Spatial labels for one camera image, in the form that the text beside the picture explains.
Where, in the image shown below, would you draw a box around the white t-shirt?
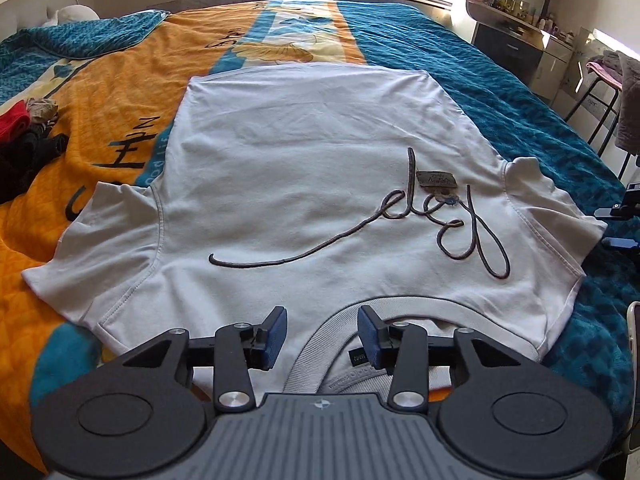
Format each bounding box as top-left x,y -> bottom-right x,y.
23,63 -> 605,394

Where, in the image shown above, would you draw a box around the black metal stool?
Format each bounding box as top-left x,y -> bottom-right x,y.
564,61 -> 623,157

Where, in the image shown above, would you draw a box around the grey-brown towel on stool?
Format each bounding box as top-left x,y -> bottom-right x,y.
603,50 -> 640,155

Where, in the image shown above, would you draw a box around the white vanity desk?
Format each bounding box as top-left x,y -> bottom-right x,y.
465,0 -> 574,104

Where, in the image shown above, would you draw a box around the items on desk top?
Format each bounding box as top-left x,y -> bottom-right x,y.
464,0 -> 554,50

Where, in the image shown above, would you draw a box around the black garment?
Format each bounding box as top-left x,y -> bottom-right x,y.
0,129 -> 70,204

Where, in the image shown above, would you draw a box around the orange and teal blanket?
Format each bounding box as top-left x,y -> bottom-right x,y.
1,0 -> 624,467

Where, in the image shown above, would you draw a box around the beige patterned garment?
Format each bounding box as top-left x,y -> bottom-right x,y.
25,98 -> 58,125

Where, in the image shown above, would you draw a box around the red garment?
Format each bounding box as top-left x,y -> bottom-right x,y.
0,100 -> 30,144

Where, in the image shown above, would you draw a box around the white pillow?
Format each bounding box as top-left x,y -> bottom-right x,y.
42,4 -> 100,27

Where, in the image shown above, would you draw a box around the tufted grey headboard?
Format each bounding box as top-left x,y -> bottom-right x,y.
0,0 -> 78,41

